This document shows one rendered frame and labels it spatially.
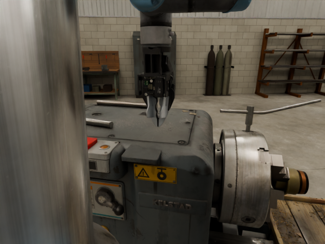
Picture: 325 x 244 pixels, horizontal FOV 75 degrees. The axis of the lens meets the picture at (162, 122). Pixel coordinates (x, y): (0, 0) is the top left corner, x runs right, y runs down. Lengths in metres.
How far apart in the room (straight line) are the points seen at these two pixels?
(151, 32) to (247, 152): 0.42
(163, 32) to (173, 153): 0.28
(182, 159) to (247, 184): 0.22
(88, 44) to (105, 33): 0.65
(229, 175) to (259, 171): 0.08
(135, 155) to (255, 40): 7.63
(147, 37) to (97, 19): 6.89
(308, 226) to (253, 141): 0.43
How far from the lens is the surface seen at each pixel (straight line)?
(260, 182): 0.66
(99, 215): 0.72
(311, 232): 0.99
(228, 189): 0.65
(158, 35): 0.52
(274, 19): 8.30
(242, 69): 7.89
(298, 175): 0.82
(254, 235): 1.14
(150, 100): 0.57
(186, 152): 0.53
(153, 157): 0.51
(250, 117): 0.75
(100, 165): 0.56
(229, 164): 0.65
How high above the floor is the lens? 1.50
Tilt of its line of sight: 19 degrees down
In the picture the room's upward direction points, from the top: straight up
